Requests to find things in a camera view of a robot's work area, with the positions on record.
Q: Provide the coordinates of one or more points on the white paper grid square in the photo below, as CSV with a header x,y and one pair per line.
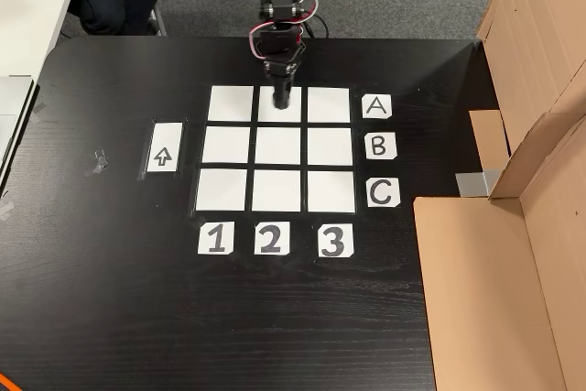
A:
x,y
278,146
231,102
221,190
276,191
265,111
331,192
330,146
328,105
226,145

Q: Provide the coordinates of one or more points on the paper sheet letter A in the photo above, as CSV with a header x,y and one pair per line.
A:
x,y
376,106

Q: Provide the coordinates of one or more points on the paper sheet letter B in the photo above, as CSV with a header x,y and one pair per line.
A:
x,y
381,146

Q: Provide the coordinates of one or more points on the white arrow paper sheet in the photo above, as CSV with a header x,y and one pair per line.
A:
x,y
164,153

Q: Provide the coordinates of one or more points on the grey metal chair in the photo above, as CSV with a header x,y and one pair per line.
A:
x,y
158,20

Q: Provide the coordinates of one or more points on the paper sheet letter C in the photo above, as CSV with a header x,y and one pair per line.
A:
x,y
383,193

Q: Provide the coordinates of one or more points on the paper sheet number 2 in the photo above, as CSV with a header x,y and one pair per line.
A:
x,y
272,238

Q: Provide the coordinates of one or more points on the paper sheet number 3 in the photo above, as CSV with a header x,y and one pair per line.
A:
x,y
335,241

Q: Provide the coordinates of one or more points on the paper sheet number 1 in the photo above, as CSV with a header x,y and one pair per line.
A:
x,y
216,238

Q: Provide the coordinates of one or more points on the crumpled clear tape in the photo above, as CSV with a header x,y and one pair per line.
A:
x,y
97,163

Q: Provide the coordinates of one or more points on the clear tape strip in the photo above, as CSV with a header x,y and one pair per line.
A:
x,y
40,111
5,210

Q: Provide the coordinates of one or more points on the brown cardboard panel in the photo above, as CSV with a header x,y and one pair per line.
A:
x,y
540,43
480,295

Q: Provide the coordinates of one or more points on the white desk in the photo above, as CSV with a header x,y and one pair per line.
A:
x,y
27,20

